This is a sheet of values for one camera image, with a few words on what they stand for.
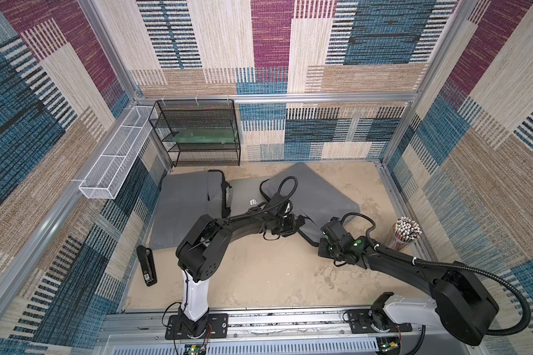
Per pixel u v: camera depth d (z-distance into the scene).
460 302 0.41
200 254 0.50
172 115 1.02
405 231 0.75
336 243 0.67
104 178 0.91
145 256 0.87
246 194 1.05
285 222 0.83
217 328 0.74
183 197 1.13
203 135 0.95
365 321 0.73
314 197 1.13
